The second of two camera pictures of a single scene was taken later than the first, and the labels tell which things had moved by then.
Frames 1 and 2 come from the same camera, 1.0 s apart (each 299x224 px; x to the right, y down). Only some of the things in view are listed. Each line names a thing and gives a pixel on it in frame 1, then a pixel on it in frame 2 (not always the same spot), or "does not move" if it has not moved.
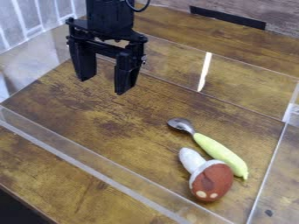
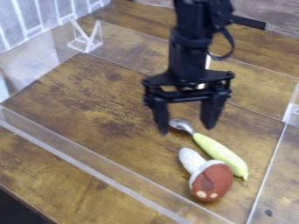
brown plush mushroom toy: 212,176 does not move
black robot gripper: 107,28 to 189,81
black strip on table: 229,17 does not move
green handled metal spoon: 229,162 does not move
